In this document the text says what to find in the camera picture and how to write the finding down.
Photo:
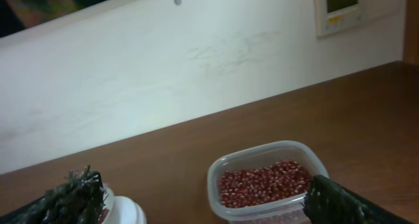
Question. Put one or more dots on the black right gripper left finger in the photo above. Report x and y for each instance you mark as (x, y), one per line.
(77, 201)

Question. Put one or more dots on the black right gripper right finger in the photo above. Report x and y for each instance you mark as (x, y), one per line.
(327, 202)

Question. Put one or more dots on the white digital kitchen scale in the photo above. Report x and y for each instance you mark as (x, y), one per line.
(126, 211)

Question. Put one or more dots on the red beans in bowl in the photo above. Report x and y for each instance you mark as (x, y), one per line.
(103, 215)

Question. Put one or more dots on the white round bowl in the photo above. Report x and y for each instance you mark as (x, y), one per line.
(109, 202)

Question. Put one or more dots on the red beans in container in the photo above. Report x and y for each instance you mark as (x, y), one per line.
(251, 187)

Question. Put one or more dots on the clear plastic bean container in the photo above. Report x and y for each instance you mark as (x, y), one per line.
(285, 211)

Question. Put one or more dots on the white wall control panel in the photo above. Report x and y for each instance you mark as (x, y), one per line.
(333, 16)

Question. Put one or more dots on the dark framed wall picture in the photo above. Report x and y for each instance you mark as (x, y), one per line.
(18, 15)

